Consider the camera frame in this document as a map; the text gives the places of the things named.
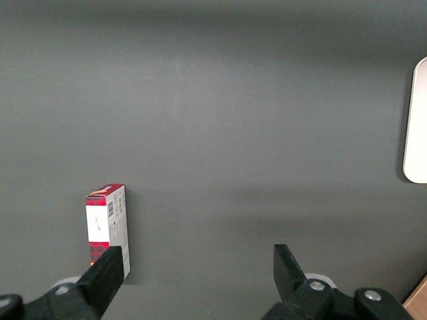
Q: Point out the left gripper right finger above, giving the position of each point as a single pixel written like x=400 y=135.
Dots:
x=293 y=293

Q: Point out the beige rectangular tray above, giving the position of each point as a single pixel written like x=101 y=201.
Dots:
x=417 y=126

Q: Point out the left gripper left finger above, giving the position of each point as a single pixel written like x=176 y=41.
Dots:
x=100 y=283

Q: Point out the wooden two-drawer cabinet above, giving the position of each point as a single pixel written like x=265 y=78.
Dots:
x=418 y=303

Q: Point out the red plaid carton box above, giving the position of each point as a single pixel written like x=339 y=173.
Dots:
x=100 y=223

